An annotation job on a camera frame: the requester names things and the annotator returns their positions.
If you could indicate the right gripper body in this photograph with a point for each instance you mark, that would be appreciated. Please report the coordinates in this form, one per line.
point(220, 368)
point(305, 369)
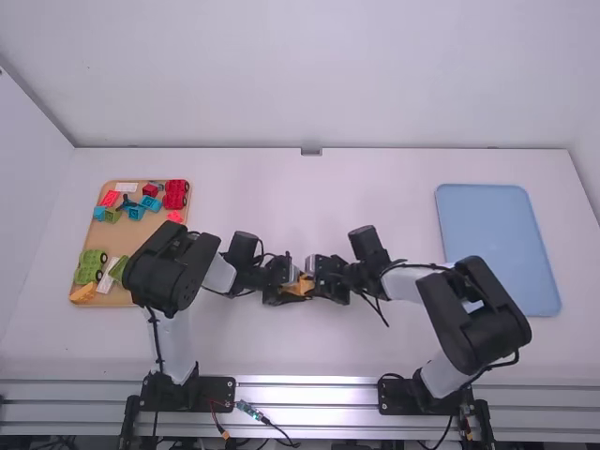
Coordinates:
point(332, 276)

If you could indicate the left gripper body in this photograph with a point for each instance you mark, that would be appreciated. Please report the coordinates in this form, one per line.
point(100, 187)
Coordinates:
point(273, 281)

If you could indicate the yellow toy car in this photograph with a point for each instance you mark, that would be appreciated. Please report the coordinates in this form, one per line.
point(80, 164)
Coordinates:
point(297, 287)

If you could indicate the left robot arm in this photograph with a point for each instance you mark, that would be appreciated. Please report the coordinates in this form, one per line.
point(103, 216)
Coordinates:
point(164, 276)

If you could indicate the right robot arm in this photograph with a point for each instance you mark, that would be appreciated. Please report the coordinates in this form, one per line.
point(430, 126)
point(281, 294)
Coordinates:
point(473, 309)

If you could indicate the small pink toy brick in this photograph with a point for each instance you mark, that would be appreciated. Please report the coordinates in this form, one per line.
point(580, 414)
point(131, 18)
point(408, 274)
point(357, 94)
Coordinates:
point(175, 216)

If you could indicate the silver rails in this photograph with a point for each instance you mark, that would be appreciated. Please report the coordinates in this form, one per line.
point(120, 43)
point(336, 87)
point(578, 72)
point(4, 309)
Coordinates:
point(304, 398)

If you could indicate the red wheeled toy brick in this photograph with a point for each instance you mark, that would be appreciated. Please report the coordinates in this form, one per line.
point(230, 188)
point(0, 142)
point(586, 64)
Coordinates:
point(176, 194)

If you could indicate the teal toy brick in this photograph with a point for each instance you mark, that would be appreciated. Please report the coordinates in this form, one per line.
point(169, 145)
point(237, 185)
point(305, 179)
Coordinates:
point(99, 214)
point(136, 214)
point(150, 203)

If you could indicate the grey toy brick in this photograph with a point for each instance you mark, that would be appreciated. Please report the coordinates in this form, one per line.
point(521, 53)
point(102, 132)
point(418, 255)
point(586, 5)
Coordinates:
point(156, 184)

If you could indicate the green sloped toy brick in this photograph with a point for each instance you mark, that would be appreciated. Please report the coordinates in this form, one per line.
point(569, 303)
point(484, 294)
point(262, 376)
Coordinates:
point(122, 268)

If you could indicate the tan tray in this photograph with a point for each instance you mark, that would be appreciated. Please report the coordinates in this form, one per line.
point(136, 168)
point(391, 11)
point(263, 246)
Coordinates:
point(119, 239)

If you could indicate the white toy brick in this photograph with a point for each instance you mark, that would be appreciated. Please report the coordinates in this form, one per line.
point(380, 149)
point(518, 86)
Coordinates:
point(111, 267)
point(105, 284)
point(126, 186)

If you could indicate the blue mat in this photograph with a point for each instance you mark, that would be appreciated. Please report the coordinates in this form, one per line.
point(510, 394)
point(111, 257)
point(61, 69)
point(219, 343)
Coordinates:
point(497, 248)

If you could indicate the green wheeled toy brick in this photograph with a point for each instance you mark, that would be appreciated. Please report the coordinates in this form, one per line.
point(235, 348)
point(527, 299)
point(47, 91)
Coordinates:
point(91, 266)

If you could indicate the yellow toy brick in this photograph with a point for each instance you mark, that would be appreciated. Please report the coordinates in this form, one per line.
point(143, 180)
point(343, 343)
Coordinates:
point(82, 293)

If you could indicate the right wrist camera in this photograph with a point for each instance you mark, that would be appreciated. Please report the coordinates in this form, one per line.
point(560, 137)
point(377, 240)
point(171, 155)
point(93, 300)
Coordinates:
point(311, 264)

